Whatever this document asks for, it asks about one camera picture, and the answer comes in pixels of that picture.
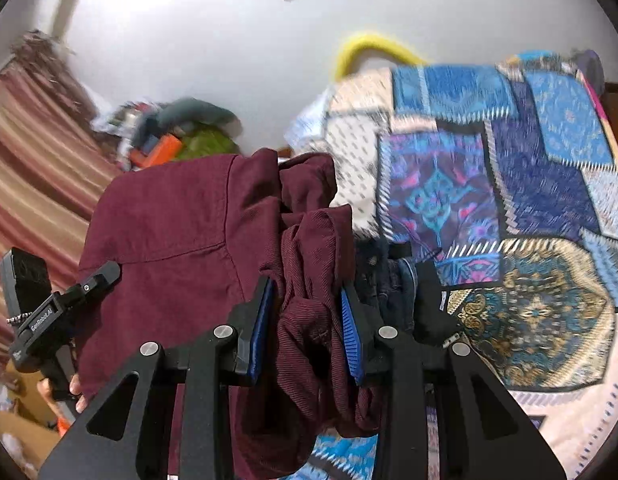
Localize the cardboard box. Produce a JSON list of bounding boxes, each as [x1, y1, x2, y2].
[[0, 360, 66, 472]]

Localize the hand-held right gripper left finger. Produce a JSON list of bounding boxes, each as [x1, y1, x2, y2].
[[36, 275, 277, 480]]

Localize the grey cloth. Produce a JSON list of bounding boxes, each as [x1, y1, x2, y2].
[[139, 96, 241, 132]]

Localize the person's left hand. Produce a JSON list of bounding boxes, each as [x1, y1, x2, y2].
[[68, 373, 89, 414]]

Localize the orange box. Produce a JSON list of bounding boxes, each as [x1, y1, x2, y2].
[[128, 135, 183, 169]]

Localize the maroon button-up shirt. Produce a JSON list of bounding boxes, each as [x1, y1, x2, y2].
[[75, 147, 382, 480]]

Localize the striped curtain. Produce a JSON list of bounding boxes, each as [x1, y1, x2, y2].
[[0, 29, 121, 363]]

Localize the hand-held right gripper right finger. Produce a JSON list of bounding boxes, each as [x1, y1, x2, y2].
[[339, 286, 584, 480]]

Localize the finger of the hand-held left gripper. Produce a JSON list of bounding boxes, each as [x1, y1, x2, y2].
[[63, 261, 122, 307]]

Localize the dark blue jeans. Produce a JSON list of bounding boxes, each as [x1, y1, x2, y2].
[[355, 239, 461, 350]]

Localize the pile of clutter and clothes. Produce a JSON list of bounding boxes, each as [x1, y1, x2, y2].
[[92, 101, 161, 162]]

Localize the green cloth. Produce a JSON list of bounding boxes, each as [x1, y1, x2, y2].
[[178, 126, 241, 162]]

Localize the yellow cloth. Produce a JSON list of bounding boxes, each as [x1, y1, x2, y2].
[[330, 31, 431, 82]]

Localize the blue patchwork blanket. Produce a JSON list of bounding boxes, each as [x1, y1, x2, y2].
[[284, 50, 618, 480]]

